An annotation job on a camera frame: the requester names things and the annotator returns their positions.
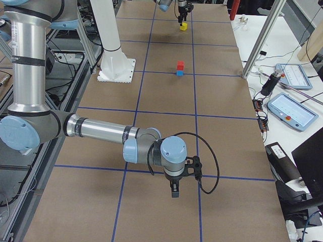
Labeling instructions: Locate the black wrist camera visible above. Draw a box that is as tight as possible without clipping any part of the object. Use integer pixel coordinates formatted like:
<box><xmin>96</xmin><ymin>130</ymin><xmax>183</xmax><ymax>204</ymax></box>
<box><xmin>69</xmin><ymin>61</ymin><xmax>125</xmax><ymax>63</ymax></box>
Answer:
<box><xmin>182</xmin><ymin>156</ymin><xmax>202</xmax><ymax>181</ymax></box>

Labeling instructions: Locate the grabber reacher stick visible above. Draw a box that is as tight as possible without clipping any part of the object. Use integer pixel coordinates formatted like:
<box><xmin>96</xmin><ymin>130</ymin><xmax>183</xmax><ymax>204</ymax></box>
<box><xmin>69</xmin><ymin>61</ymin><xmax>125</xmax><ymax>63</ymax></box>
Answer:
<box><xmin>277</xmin><ymin>80</ymin><xmax>322</xmax><ymax>105</ymax></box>

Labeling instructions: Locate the yellow wooden block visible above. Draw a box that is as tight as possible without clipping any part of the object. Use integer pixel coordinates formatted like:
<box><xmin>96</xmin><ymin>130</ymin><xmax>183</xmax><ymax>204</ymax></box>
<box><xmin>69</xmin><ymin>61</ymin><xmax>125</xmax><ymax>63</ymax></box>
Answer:
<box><xmin>179</xmin><ymin>22</ymin><xmax>188</xmax><ymax>31</ymax></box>

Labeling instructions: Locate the orange black usb hub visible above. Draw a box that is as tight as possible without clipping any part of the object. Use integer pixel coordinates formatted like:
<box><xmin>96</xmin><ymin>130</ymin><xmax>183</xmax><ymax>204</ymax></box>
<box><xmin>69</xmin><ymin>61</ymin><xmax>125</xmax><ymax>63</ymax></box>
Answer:
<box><xmin>252</xmin><ymin>98</ymin><xmax>269</xmax><ymax>133</ymax></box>

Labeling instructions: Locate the far teach pendant tablet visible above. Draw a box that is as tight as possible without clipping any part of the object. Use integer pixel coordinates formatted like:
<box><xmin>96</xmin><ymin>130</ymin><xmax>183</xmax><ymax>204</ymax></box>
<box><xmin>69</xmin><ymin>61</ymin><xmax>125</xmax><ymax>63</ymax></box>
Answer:
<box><xmin>276</xmin><ymin>64</ymin><xmax>313</xmax><ymax>90</ymax></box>

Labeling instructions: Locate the near teach pendant tablet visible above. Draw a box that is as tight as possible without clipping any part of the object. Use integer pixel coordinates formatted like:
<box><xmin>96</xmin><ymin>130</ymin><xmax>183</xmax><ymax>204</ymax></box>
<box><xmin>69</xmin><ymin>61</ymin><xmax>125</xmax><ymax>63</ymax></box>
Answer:
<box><xmin>267</xmin><ymin>93</ymin><xmax>319</xmax><ymax>132</ymax></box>

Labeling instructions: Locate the teach pendant tablet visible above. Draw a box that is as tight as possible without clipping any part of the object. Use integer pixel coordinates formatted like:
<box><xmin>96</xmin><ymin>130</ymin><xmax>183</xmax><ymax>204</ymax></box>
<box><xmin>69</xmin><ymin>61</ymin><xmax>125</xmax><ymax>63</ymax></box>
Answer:
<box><xmin>276</xmin><ymin>64</ymin><xmax>313</xmax><ymax>90</ymax></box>
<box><xmin>267</xmin><ymin>93</ymin><xmax>319</xmax><ymax>132</ymax></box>

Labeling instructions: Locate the black water bottle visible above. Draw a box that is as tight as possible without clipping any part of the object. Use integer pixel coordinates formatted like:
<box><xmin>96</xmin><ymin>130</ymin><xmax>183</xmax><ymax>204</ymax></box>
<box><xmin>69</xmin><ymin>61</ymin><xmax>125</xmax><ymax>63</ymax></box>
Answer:
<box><xmin>260</xmin><ymin>69</ymin><xmax>282</xmax><ymax>96</ymax></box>

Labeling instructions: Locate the red wooden block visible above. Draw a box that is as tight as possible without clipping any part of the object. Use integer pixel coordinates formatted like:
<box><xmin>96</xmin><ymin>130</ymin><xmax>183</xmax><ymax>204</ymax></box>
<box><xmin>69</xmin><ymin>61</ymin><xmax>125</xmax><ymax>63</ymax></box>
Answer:
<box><xmin>177</xmin><ymin>60</ymin><xmax>185</xmax><ymax>71</ymax></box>

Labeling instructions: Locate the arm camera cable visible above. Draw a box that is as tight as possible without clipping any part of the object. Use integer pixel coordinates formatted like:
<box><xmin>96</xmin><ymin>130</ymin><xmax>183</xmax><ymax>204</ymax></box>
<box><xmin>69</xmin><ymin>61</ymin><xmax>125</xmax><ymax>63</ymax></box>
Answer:
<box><xmin>147</xmin><ymin>132</ymin><xmax>220</xmax><ymax>195</ymax></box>

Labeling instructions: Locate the blue wooden block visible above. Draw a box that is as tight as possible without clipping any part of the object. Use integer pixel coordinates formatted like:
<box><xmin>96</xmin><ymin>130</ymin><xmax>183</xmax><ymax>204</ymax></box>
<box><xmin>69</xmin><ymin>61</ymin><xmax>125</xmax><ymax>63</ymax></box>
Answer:
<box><xmin>176</xmin><ymin>70</ymin><xmax>184</xmax><ymax>76</ymax></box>

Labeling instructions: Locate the black monitor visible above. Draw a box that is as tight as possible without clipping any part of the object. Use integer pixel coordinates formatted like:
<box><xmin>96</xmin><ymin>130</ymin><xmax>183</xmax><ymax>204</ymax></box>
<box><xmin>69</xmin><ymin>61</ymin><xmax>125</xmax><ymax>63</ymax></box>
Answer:
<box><xmin>292</xmin><ymin>128</ymin><xmax>322</xmax><ymax>197</ymax></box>

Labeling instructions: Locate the aluminium frame post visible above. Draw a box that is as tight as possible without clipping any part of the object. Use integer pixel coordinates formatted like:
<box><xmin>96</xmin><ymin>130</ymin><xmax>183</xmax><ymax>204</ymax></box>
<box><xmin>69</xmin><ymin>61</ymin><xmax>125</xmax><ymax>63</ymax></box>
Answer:
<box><xmin>241</xmin><ymin>0</ymin><xmax>286</xmax><ymax>79</ymax></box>

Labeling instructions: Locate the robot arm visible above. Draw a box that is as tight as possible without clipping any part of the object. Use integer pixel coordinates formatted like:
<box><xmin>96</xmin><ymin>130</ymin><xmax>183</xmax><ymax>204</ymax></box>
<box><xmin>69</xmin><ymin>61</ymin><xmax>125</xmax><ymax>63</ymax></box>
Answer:
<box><xmin>153</xmin><ymin>0</ymin><xmax>194</xmax><ymax>26</ymax></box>
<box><xmin>1</xmin><ymin>1</ymin><xmax>188</xmax><ymax>198</ymax></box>

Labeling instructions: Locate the red cylinder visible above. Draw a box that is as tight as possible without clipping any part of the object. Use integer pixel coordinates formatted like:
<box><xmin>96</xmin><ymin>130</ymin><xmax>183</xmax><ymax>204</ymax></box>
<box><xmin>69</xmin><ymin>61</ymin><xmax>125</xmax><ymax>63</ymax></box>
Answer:
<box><xmin>230</xmin><ymin>0</ymin><xmax>240</xmax><ymax>21</ymax></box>

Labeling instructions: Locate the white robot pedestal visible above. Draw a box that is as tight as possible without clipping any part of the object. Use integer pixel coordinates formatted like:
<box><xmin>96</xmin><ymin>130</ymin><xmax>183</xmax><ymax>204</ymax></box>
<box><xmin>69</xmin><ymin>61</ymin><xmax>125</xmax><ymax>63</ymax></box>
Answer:
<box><xmin>90</xmin><ymin>0</ymin><xmax>136</xmax><ymax>83</ymax></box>

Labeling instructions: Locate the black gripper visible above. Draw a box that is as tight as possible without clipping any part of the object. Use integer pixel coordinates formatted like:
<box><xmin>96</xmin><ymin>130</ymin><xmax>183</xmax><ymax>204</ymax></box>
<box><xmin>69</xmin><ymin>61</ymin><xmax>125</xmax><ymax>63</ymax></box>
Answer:
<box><xmin>178</xmin><ymin>4</ymin><xmax>194</xmax><ymax>24</ymax></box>
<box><xmin>165</xmin><ymin>173</ymin><xmax>183</xmax><ymax>198</ymax></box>

